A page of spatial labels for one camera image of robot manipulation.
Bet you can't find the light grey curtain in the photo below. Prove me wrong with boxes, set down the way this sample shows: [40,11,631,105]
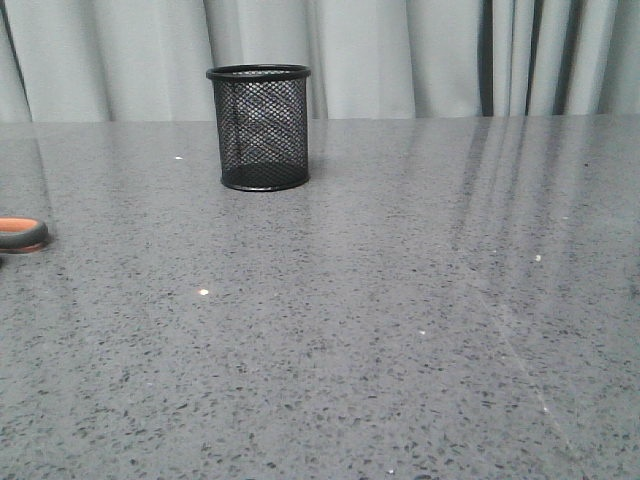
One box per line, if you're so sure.
[1,1,639,123]

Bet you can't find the black mesh pen bucket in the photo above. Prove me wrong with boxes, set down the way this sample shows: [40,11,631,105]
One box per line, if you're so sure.
[206,64,311,192]

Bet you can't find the grey orange handled scissors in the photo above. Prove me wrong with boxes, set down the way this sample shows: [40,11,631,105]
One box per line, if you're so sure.
[1,216,49,261]

